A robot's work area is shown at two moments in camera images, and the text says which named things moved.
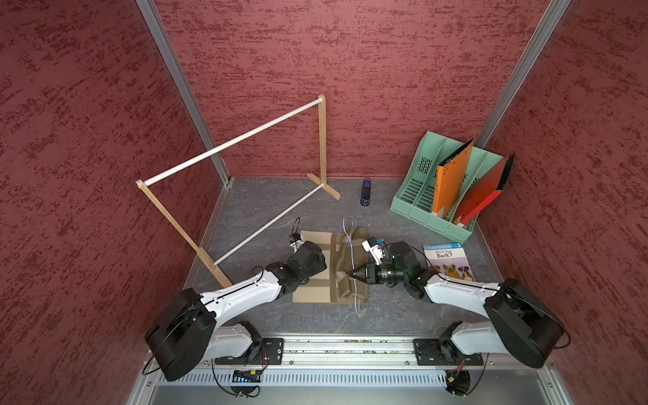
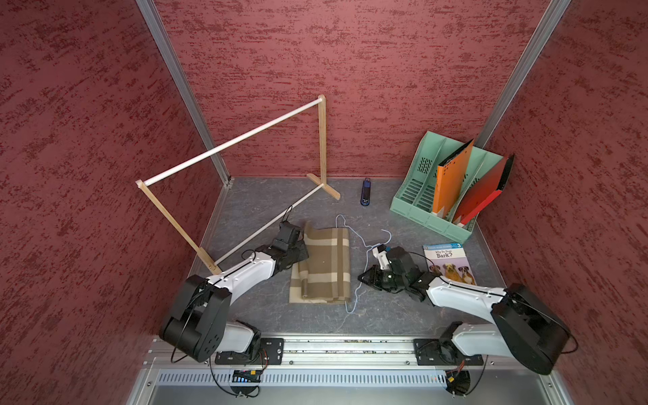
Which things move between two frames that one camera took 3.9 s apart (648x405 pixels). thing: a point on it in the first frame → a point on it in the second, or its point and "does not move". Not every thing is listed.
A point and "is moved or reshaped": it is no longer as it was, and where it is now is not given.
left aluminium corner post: x=191 y=96 does not move
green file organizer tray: x=414 y=195 does not move
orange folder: x=450 y=176 does not move
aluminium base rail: x=341 y=353 does not move
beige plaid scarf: x=342 y=252 is moved or reshaped
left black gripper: x=320 y=264 → x=302 y=251
